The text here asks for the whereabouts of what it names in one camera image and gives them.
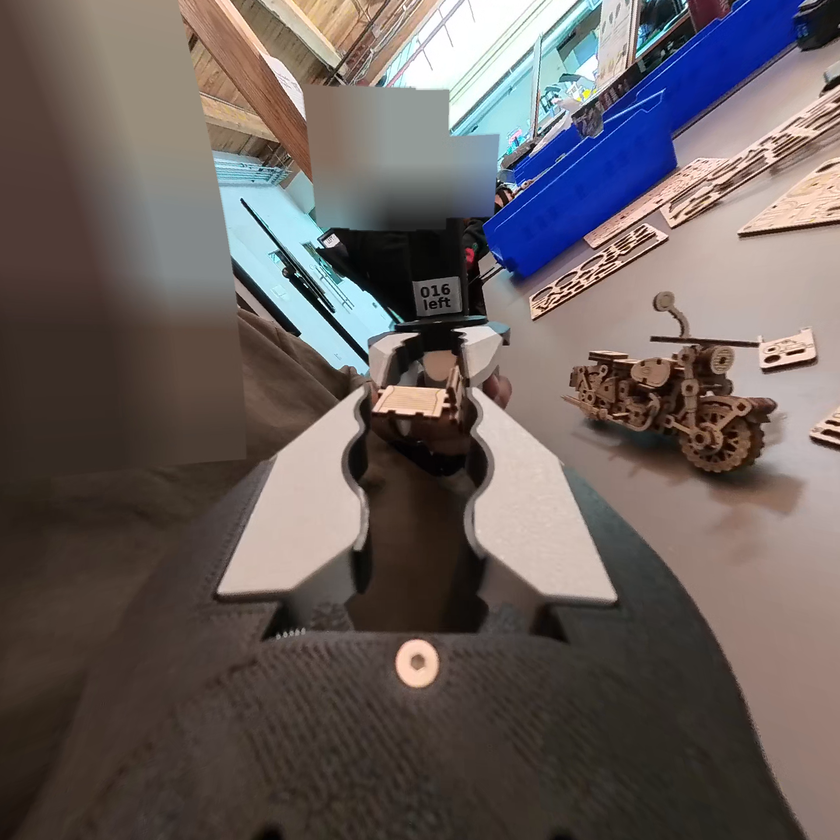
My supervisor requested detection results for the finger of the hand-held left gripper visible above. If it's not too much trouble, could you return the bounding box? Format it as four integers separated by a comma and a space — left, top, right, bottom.
366, 330, 422, 395
459, 327, 505, 396

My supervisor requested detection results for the wide wooden gear puzzle sheet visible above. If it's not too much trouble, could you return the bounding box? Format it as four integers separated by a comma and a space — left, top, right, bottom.
737, 156, 840, 238

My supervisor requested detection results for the pinkish wooden puzzle sheet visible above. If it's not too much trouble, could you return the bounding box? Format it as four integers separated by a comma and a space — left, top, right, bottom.
583, 156, 731, 250

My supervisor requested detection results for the small wooden slatted model part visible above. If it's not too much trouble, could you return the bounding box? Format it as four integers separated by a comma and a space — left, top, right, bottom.
369, 366, 479, 455

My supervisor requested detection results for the dark packet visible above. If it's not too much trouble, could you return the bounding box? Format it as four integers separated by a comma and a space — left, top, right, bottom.
570, 98, 609, 140

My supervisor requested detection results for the wooden motorcycle model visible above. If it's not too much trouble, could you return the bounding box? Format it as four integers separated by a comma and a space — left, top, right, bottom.
561, 290, 786, 475

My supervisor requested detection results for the printed puzzle box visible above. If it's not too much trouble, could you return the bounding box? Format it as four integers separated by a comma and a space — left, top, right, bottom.
592, 0, 643, 81

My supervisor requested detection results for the wooden sheet with round cutouts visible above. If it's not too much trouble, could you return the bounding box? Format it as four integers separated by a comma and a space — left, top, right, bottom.
529, 222, 670, 322

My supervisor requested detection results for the person's olive clothing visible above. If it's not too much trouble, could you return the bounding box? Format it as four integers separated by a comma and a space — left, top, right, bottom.
0, 394, 290, 840

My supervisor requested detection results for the long wooden puzzle sheet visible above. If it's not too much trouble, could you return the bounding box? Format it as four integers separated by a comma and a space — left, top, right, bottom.
658, 84, 840, 231

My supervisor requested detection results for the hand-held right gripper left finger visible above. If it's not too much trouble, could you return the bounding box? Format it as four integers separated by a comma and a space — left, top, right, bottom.
217, 384, 376, 631

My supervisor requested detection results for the long blue plastic bin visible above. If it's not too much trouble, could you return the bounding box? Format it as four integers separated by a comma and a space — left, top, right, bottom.
600, 0, 840, 135

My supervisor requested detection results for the grey desk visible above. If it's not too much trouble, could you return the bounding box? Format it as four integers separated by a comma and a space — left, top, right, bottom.
469, 39, 840, 840

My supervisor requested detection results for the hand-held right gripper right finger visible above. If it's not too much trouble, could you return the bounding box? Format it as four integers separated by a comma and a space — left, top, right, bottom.
459, 386, 619, 632

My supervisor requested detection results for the black device case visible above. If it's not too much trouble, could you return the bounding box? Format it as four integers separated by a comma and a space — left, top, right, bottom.
793, 0, 840, 51

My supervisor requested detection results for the person's left forearm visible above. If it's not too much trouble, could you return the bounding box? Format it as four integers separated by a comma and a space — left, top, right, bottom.
235, 307, 370, 434

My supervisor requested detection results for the small wooden cutout panel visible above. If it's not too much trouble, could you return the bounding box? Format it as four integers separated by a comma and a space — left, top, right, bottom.
756, 325, 819, 373

